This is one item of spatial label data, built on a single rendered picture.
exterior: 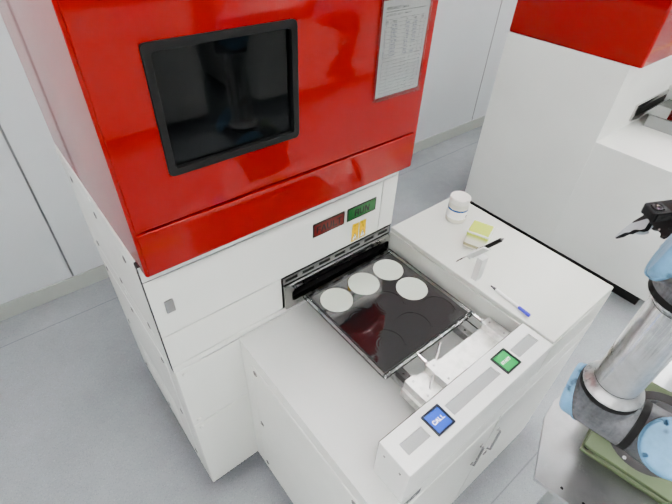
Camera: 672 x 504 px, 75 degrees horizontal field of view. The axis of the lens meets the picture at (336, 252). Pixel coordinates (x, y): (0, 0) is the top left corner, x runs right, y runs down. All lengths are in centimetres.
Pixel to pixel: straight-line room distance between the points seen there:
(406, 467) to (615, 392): 44
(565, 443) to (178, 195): 110
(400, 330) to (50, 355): 189
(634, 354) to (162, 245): 92
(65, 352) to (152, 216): 179
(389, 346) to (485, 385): 27
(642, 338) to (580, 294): 59
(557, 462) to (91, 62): 128
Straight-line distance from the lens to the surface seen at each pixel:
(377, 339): 127
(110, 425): 232
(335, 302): 135
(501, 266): 149
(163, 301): 114
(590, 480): 133
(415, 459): 104
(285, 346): 135
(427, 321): 134
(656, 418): 112
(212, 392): 151
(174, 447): 218
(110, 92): 82
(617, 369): 101
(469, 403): 114
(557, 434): 135
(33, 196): 261
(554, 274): 154
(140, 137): 86
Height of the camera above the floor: 190
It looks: 41 degrees down
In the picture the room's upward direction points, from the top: 3 degrees clockwise
